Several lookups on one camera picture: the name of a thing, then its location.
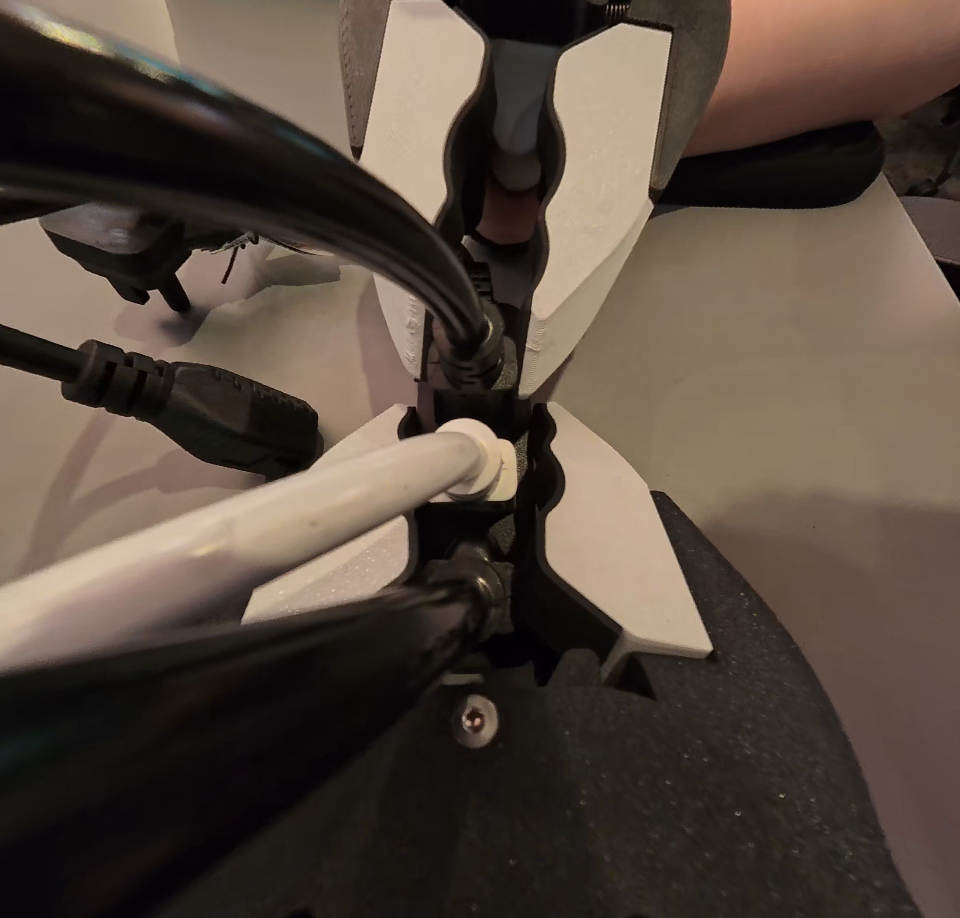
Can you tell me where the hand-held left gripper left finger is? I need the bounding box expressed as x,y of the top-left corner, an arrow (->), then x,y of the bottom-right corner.
241,402 -> 425,627

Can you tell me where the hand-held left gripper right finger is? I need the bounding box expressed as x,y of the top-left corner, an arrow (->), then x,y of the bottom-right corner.
516,399 -> 714,685

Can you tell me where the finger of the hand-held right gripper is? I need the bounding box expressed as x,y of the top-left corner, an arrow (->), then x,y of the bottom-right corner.
516,20 -> 674,399
358,0 -> 496,383

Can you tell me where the white power cable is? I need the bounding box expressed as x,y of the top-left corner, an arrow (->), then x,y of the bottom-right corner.
0,427 -> 485,675

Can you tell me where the white power plug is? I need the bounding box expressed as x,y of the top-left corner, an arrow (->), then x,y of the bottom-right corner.
437,417 -> 520,504

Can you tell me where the black power cable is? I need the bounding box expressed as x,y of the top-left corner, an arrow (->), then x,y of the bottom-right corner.
0,3 -> 505,390
0,161 -> 489,364
0,547 -> 515,918

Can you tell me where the black power plug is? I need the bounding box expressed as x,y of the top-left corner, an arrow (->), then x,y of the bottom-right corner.
437,318 -> 510,396
39,204 -> 198,313

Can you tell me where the person's right forearm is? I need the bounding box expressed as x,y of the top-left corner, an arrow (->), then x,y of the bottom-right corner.
678,0 -> 960,159

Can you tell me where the flat black power plug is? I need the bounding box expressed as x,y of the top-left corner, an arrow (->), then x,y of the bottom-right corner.
39,204 -> 198,313

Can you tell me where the person's right hand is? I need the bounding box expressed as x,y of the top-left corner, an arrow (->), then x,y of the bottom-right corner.
483,182 -> 540,248

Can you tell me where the black chair armrest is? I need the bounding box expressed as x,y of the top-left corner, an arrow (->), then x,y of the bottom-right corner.
658,118 -> 888,212

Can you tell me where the white warning tag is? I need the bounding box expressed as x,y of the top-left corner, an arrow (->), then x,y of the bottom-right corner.
217,230 -> 346,285

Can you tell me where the grey chair seat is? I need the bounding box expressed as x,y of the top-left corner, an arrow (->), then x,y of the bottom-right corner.
898,195 -> 960,268

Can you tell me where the black cable socket connector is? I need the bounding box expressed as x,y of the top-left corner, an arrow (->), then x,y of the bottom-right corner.
63,339 -> 322,482

